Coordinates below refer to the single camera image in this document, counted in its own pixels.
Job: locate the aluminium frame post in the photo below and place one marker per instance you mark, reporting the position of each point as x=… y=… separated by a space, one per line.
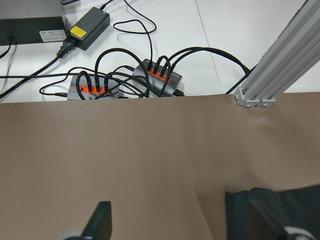
x=295 y=52

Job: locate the black t-shirt with logo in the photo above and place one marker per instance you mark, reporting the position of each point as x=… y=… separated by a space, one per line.
x=298 y=210

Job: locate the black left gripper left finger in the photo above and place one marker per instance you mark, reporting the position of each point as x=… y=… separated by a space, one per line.
x=99 y=226

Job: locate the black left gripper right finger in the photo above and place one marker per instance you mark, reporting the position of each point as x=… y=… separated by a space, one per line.
x=262 y=225

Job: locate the black power adapter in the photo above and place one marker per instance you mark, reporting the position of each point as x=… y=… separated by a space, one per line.
x=84 y=32

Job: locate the red black usb hub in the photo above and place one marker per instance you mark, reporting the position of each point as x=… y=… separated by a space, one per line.
x=157 y=81

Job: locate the black box device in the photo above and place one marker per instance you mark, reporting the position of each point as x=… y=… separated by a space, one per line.
x=32 y=21

